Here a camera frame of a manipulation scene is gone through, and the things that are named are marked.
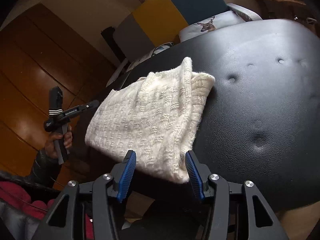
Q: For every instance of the red quilted clothing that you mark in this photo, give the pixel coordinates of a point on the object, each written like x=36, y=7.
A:
x=23, y=206

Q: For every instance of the black white patterned pillow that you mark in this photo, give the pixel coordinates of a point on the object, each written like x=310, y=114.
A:
x=131, y=65

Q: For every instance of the cluttered wooden shelf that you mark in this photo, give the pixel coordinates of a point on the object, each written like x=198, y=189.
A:
x=295, y=10

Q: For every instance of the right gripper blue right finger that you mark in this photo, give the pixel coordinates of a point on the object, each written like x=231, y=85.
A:
x=213, y=192

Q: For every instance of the cream knitted sweater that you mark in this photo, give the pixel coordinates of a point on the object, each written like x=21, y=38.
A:
x=157, y=117

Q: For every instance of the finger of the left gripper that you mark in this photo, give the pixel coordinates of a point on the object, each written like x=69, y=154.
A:
x=91, y=105

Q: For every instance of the grey yellow teal sofa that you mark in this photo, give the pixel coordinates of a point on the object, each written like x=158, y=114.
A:
x=156, y=22

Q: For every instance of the deer print pillow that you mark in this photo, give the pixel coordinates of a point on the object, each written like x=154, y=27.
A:
x=213, y=23

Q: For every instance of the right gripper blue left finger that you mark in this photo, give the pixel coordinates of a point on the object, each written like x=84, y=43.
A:
x=108, y=193

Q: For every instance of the black leather ottoman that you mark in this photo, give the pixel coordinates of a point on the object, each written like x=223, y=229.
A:
x=261, y=119

